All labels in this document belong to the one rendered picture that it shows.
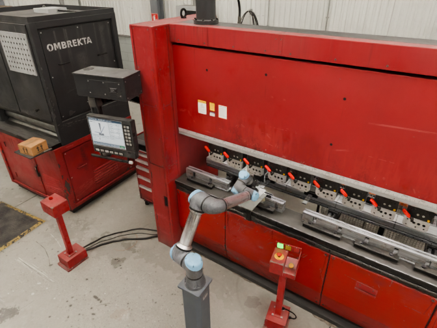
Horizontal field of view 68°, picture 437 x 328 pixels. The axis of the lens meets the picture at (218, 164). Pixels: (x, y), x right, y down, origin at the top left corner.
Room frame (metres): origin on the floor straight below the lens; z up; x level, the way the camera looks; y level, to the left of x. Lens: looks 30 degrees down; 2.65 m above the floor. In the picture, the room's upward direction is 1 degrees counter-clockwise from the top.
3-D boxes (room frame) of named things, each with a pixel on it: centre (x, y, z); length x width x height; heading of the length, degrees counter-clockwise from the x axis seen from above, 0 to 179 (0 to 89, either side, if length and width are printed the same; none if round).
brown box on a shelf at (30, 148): (3.15, 2.02, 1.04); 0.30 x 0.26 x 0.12; 59
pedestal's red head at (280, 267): (1.77, -0.50, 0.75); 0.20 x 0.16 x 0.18; 66
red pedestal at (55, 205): (2.49, 1.56, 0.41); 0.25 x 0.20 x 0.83; 145
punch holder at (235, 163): (2.47, -0.16, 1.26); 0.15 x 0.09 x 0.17; 55
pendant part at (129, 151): (2.62, 0.91, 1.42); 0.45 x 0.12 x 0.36; 69
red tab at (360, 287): (1.63, -1.10, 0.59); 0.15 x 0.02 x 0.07; 55
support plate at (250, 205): (2.22, -0.26, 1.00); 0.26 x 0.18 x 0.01; 145
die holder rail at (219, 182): (2.66, 0.10, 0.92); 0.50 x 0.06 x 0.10; 55
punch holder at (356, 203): (1.90, -0.98, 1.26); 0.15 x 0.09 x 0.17; 55
